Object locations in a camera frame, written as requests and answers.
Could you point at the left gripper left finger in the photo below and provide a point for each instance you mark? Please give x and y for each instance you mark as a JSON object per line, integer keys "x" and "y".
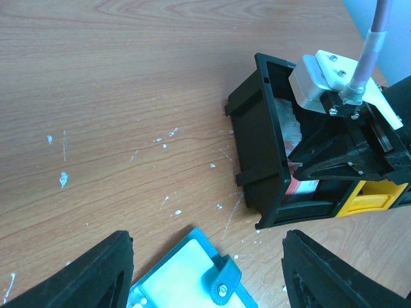
{"x": 101, "y": 277}

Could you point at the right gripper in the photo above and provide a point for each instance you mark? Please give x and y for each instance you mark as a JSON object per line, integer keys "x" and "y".
{"x": 364, "y": 149}

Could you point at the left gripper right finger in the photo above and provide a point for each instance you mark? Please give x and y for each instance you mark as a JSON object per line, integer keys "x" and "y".
{"x": 315, "y": 277}

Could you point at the teal card holder wallet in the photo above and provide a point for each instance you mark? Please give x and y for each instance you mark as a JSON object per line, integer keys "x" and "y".
{"x": 192, "y": 274}

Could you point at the yellow card bin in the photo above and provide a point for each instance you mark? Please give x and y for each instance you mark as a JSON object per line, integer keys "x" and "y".
{"x": 371, "y": 196}

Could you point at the black card bin left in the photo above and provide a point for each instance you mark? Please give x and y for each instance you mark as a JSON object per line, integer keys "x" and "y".
{"x": 264, "y": 173}

